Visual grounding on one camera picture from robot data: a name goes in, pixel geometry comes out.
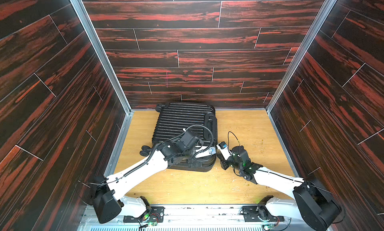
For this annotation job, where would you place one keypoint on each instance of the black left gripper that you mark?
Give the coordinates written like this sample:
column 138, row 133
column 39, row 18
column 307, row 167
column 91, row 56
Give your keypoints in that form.
column 197, row 142

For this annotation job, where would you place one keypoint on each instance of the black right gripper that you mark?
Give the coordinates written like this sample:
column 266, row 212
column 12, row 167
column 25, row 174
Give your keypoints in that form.
column 226, row 162

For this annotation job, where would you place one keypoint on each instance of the black hard-shell suitcase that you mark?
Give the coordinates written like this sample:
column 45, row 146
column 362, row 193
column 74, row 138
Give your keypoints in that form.
column 174, row 117

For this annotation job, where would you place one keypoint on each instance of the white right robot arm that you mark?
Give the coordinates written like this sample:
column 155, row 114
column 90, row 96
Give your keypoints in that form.
column 309, row 200

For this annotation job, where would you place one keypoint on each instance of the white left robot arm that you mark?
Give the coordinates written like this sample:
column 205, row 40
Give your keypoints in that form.
column 108, row 193

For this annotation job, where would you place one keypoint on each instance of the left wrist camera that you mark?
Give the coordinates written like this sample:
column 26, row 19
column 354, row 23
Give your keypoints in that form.
column 209, row 152

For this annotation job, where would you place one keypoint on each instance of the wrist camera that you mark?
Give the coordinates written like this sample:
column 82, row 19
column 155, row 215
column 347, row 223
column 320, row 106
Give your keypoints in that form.
column 224, row 150
column 209, row 152

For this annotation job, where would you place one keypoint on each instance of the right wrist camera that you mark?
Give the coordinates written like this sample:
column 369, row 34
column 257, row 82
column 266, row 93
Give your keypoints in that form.
column 224, row 150

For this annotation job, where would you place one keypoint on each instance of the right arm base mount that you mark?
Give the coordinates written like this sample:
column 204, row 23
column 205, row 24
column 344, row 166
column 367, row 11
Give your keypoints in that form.
column 257, row 214

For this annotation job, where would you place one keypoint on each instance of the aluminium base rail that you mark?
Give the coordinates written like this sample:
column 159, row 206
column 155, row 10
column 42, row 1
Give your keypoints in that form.
column 195, row 218

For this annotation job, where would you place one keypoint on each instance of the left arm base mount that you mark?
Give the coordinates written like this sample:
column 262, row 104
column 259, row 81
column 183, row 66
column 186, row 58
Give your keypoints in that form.
column 152, row 218

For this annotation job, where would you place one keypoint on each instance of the aluminium corner post left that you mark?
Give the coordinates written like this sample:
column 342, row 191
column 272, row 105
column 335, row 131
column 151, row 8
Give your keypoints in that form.
column 86, row 22

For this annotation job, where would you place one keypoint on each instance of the aluminium corner post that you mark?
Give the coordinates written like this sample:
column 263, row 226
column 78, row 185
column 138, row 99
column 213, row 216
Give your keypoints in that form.
column 319, row 20
column 86, row 22

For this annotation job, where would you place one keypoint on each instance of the aluminium corner post right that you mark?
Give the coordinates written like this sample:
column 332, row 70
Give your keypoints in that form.
column 319, row 20

